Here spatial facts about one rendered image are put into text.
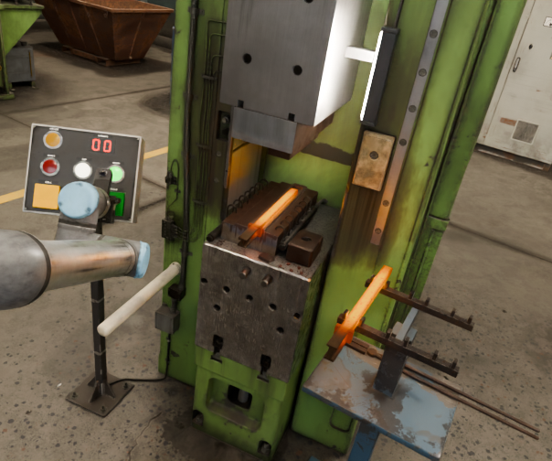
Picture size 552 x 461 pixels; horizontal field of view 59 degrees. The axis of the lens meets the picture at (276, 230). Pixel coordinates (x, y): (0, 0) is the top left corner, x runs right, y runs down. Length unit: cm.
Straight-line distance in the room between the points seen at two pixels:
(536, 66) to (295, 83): 527
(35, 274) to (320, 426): 163
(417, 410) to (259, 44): 110
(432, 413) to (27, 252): 115
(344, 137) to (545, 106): 482
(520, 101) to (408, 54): 515
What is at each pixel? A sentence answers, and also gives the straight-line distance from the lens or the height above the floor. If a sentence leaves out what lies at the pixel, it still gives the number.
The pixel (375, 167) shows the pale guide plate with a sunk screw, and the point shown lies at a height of 126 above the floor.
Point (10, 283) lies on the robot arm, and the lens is 75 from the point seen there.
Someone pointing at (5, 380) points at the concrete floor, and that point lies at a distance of 253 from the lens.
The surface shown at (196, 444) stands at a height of 0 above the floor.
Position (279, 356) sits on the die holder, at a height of 57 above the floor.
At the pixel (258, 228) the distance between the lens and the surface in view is 155.
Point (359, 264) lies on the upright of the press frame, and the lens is 168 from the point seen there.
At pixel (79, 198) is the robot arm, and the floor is 119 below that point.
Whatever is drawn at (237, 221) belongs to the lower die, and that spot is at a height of 99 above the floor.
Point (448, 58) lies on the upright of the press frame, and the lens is 146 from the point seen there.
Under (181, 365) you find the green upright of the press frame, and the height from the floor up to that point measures 11.
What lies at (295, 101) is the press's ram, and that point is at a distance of 141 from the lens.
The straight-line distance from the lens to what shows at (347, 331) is 122.
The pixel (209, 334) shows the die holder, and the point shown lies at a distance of 183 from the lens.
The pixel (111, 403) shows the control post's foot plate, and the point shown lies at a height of 1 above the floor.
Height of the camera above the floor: 176
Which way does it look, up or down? 29 degrees down
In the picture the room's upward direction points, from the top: 9 degrees clockwise
